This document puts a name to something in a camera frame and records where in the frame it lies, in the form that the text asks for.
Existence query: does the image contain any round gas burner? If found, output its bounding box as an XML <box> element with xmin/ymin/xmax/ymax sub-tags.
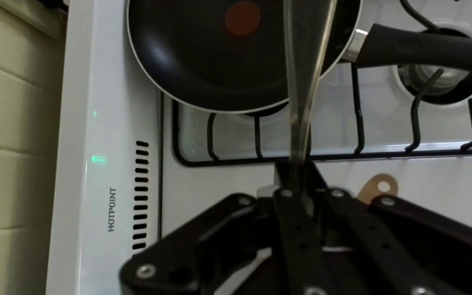
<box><xmin>396</xmin><ymin>26</ymin><xmax>472</xmax><ymax>106</ymax></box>

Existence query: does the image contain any white gas stove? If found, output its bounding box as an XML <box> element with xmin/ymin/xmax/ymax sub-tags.
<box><xmin>44</xmin><ymin>0</ymin><xmax>472</xmax><ymax>295</ymax></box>

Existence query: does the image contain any black stove grate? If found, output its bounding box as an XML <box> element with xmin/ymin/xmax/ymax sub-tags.
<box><xmin>169</xmin><ymin>0</ymin><xmax>472</xmax><ymax>168</ymax></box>

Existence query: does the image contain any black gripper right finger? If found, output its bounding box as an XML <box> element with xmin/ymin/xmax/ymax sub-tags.
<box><xmin>300</xmin><ymin>160</ymin><xmax>472</xmax><ymax>295</ymax></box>

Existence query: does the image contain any black frying pan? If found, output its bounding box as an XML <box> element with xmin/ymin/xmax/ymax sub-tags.
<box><xmin>124</xmin><ymin>0</ymin><xmax>472</xmax><ymax>116</ymax></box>

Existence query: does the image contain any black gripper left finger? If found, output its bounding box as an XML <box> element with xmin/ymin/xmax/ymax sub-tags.
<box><xmin>118</xmin><ymin>160</ymin><xmax>331</xmax><ymax>295</ymax></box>

